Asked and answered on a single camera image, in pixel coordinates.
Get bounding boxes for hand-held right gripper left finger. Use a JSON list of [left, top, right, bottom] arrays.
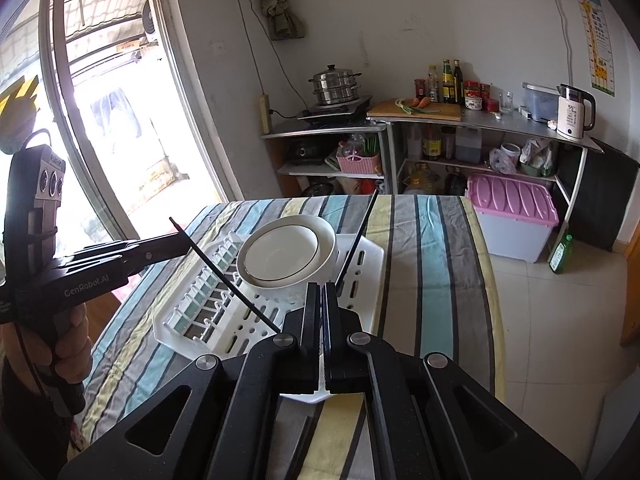
[[57, 282, 321, 480]]

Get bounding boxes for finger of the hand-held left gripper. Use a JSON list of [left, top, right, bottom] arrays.
[[121, 241, 194, 277], [57, 231, 194, 267]]

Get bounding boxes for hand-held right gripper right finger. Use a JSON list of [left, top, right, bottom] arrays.
[[324, 283, 583, 480]]

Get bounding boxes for black chopstick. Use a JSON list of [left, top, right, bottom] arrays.
[[335, 189, 381, 286], [169, 216, 282, 334]]

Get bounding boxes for white plastic dish rack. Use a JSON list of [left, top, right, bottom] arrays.
[[152, 225, 386, 404]]

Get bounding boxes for person's left hand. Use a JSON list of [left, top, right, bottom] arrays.
[[20, 302, 94, 403]]

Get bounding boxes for white bowl with black rim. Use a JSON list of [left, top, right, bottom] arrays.
[[237, 223, 321, 289]]

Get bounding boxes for yellow black striped sign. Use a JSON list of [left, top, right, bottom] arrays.
[[0, 74, 42, 155]]

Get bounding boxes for striped tablecloth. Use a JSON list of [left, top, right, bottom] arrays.
[[82, 194, 506, 480]]

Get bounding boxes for black pot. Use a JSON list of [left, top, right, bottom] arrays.
[[300, 182, 337, 199]]

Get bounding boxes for sliding glass door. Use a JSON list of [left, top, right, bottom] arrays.
[[40, 0, 241, 281]]

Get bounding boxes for beige power strip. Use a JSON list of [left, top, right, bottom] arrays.
[[257, 94, 274, 136]]

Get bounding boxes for black kitchen appliance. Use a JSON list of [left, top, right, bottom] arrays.
[[287, 137, 326, 164]]

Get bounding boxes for pink woven basket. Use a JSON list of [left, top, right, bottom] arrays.
[[336, 152, 384, 176]]

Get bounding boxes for yellow cooking oil bottle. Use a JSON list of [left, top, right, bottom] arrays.
[[402, 162, 441, 196]]

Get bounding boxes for low metal shelf unit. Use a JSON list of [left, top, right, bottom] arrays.
[[260, 120, 397, 199]]

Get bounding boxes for dark round bottle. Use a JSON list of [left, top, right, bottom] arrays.
[[444, 166, 469, 196]]

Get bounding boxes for outdoor air conditioner unit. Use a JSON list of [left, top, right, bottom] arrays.
[[140, 0, 162, 43]]

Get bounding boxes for black cooktop stove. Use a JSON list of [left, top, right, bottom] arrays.
[[297, 95, 374, 124]]

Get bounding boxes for soy sauce bottle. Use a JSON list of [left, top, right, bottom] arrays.
[[422, 127, 444, 159]]

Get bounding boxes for pink lid storage box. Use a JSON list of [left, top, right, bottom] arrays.
[[465, 174, 560, 265]]

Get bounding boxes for steel steamer pot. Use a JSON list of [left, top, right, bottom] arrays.
[[307, 64, 362, 107]]

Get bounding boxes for wooden cutting board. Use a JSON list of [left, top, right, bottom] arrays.
[[367, 100, 464, 122]]

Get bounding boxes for grey plastic jug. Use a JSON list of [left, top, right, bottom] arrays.
[[455, 127, 484, 164]]

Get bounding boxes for green plastic bottle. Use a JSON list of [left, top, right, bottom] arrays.
[[547, 233, 575, 275]]

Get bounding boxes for crumpled plastic bag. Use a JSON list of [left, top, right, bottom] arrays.
[[487, 147, 517, 175]]

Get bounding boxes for green onion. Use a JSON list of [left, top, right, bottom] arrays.
[[395, 99, 442, 115]]

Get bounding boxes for green hanging cloth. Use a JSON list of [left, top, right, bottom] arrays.
[[235, 0, 307, 42]]

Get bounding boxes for white mug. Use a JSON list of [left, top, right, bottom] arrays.
[[500, 142, 524, 169]]

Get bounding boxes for food packets in tub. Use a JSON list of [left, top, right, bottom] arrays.
[[520, 137, 557, 179]]

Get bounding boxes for long metal shelf unit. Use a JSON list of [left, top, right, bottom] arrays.
[[367, 110, 606, 233]]

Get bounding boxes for dark sauce bottle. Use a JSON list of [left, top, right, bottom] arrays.
[[441, 59, 455, 105], [452, 59, 466, 106]]

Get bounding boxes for wooden door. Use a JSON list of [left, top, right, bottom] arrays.
[[620, 254, 640, 347]]

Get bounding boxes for black panel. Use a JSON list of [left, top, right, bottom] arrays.
[[556, 137, 640, 254]]

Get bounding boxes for clear plastic storage container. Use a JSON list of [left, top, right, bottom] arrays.
[[522, 82, 564, 122]]

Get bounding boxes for white electric kettle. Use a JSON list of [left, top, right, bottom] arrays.
[[556, 83, 597, 142]]

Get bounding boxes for giraffe height chart poster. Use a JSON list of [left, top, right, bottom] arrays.
[[573, 0, 616, 97]]

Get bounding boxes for black wall cable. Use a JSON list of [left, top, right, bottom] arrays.
[[234, 0, 312, 120]]

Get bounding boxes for white wall cable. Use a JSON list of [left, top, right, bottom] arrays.
[[541, 0, 574, 87]]

